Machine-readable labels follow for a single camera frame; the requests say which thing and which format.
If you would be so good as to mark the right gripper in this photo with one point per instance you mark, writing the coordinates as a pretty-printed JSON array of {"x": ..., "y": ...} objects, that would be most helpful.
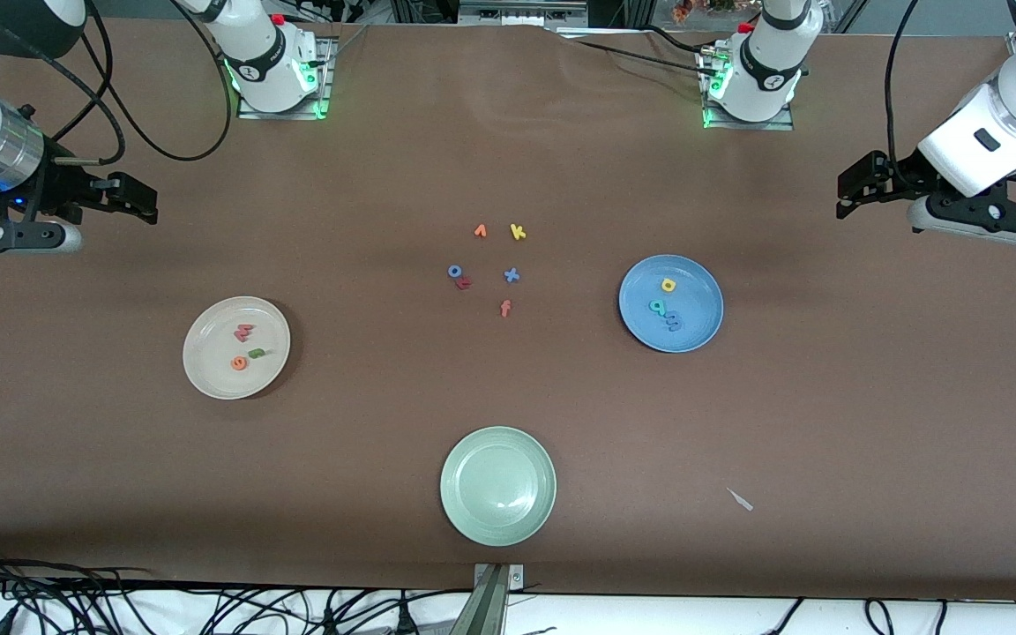
[{"x": 61, "y": 187}]

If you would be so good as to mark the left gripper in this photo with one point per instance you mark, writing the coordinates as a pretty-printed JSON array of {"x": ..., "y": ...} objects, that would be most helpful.
[{"x": 902, "y": 174}]

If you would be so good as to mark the pink letter w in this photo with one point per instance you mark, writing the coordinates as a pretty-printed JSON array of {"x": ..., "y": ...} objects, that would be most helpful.
[{"x": 243, "y": 332}]

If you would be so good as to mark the blue letter m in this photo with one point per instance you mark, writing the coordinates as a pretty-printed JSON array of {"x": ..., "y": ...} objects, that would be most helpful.
[{"x": 673, "y": 322}]

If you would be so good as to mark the teal letter a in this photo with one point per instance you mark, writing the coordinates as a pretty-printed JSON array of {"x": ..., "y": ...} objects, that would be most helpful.
[{"x": 658, "y": 308}]

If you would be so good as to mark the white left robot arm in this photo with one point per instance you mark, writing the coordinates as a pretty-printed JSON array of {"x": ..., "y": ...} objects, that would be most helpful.
[{"x": 768, "y": 62}]

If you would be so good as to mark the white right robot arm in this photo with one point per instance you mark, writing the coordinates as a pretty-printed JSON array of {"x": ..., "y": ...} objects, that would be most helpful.
[{"x": 265, "y": 57}]

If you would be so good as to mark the beige brown plate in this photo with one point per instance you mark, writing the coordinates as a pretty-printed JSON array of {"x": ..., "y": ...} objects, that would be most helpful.
[{"x": 212, "y": 370}]

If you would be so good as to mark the blue plate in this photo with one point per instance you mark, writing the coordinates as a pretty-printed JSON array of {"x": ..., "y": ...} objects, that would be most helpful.
[{"x": 702, "y": 300}]

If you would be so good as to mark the white tape scrap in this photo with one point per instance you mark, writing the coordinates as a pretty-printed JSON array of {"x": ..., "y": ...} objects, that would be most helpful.
[{"x": 740, "y": 499}]

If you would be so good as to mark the brown table cover sheet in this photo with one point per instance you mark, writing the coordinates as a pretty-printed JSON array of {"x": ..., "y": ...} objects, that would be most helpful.
[{"x": 508, "y": 159}]

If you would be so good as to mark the green plate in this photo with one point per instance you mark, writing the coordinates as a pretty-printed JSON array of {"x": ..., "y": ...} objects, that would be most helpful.
[{"x": 497, "y": 485}]

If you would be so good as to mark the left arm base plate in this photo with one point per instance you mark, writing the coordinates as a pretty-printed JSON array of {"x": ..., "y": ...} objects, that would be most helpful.
[{"x": 773, "y": 125}]

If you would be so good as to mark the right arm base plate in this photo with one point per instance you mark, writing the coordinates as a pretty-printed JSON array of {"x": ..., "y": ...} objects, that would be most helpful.
[{"x": 279, "y": 115}]

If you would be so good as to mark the aluminium frame structure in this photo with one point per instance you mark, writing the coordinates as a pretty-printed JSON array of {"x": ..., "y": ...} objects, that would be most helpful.
[{"x": 517, "y": 13}]

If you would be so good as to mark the metal camera post bracket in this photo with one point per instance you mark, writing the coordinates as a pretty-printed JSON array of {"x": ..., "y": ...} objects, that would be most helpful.
[{"x": 490, "y": 604}]

